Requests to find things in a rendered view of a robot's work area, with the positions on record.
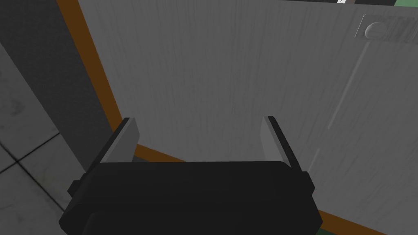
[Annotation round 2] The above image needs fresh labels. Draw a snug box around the grey door leaf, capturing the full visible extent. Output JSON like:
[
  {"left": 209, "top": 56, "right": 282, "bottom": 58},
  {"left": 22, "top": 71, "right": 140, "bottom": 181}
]
[{"left": 78, "top": 0, "right": 418, "bottom": 231}]

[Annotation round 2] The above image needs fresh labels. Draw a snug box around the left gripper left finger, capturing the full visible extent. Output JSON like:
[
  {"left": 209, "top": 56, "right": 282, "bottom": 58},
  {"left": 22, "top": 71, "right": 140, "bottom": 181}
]
[{"left": 87, "top": 117, "right": 140, "bottom": 172}]

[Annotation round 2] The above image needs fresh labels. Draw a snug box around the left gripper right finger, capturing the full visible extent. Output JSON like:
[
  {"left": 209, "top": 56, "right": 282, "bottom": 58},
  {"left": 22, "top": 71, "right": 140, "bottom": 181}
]
[{"left": 260, "top": 115, "right": 302, "bottom": 172}]

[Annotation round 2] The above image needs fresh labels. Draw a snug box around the grey round door knob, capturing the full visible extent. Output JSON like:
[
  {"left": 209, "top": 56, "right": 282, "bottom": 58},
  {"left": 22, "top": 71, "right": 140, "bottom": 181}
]
[{"left": 355, "top": 14, "right": 418, "bottom": 44}]

